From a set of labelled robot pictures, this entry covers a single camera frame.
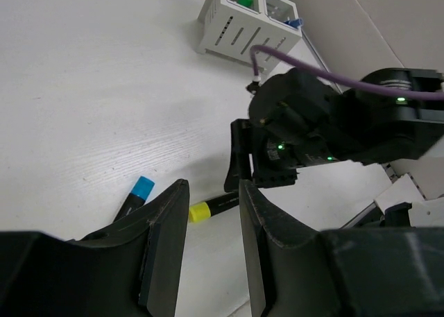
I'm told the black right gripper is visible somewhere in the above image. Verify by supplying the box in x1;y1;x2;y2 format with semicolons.
223;69;364;193

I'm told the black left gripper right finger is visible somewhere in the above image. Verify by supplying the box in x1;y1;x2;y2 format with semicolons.
239;180;443;316

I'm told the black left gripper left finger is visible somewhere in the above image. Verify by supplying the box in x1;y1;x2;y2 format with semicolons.
1;179;189;316

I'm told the yellow cap black highlighter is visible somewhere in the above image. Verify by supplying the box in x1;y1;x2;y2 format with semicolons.
189;191;239;223

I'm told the clear blue cap marker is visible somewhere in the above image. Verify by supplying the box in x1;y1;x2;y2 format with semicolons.
284;18;304;29

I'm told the green cap black highlighter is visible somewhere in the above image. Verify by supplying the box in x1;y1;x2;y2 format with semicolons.
236;0;253;8

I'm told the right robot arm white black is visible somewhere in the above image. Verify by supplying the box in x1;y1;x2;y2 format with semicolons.
224;68;443;192

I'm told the blue cap black highlighter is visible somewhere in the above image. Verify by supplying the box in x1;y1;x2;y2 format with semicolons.
114;176;155;222

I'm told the white slotted pen holder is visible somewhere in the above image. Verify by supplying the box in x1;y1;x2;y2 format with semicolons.
196;0;302;64

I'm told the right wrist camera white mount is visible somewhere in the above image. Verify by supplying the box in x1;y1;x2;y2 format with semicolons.
246;75;262;96

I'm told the aluminium rail right side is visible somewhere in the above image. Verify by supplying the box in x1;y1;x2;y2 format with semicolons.
289;26;427;200

